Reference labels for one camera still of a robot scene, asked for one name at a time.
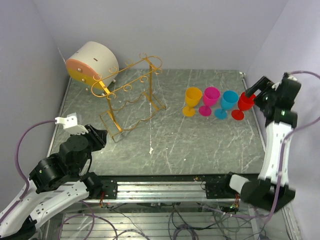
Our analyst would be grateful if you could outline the red plastic wine glass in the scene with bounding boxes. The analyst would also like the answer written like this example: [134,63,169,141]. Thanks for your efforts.
[231,92,256,121]

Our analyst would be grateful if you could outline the blue plastic wine glass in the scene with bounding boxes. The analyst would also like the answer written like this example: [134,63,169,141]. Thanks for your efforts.
[214,90,239,120]

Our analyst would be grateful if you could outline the magenta plastic wine glass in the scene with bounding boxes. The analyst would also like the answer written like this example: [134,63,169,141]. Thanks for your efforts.
[199,86,221,117]

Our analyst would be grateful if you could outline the yellow plastic wine glass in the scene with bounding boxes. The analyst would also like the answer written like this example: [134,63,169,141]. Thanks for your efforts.
[182,87,203,117]

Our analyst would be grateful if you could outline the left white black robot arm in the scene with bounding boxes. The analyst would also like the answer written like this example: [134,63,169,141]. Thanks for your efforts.
[0,124,108,240]

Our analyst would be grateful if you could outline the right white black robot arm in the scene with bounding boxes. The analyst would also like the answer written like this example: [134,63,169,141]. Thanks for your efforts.
[220,72,302,213]

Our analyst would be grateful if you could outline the beige cylindrical toy box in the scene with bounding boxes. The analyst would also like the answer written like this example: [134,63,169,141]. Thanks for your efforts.
[66,41,119,90]

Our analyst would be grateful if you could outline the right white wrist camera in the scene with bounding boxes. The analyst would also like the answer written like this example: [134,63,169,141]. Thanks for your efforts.
[271,72,298,91]

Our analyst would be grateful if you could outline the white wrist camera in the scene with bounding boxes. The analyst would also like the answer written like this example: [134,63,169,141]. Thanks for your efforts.
[271,72,298,91]
[55,112,89,135]

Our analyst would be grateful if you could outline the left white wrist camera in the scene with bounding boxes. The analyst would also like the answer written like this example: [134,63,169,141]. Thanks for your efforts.
[55,112,89,135]

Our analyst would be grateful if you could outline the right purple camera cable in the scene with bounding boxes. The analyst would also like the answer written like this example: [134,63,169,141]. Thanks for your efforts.
[249,70,320,221]

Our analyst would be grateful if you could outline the purple camera cable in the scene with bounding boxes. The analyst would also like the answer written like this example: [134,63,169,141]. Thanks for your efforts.
[249,70,320,221]
[0,119,57,221]

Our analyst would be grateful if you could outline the gold wire wine glass rack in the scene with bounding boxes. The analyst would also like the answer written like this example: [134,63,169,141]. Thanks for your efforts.
[90,53,167,140]

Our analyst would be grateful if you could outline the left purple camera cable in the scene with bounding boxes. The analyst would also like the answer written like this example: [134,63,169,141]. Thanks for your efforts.
[0,119,57,221]

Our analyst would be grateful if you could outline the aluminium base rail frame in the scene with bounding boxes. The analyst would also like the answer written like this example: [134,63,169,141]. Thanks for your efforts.
[33,181,302,240]

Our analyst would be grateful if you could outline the loose cables under frame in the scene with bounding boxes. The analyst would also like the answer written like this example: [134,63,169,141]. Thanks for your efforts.
[57,197,278,240]

